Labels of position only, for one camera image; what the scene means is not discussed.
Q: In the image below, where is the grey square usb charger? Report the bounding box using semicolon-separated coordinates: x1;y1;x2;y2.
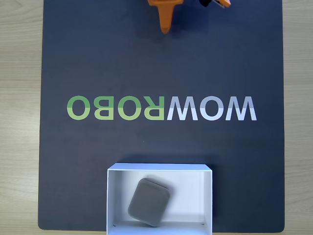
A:
127;177;171;227

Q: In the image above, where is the white cardboard box bin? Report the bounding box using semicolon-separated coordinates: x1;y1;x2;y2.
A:
106;163;213;235

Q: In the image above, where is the dark mat with WOWROBO print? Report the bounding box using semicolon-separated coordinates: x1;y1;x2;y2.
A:
38;0;286;232

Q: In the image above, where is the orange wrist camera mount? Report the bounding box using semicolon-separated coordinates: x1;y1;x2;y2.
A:
199;0;232;9

